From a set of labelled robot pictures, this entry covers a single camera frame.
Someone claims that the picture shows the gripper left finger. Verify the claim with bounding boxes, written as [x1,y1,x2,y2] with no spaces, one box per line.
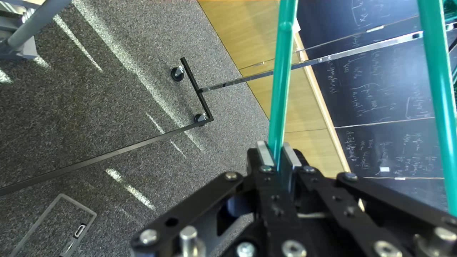
[255,141,274,172]

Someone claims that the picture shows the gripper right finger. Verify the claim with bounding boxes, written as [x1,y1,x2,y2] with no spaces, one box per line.
[282,144,301,171]

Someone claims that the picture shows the green hanger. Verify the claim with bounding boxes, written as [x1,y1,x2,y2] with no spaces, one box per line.
[266,0,457,215]

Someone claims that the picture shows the metal clothes rail rack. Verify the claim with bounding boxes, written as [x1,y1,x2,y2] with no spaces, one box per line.
[0,0,457,197]

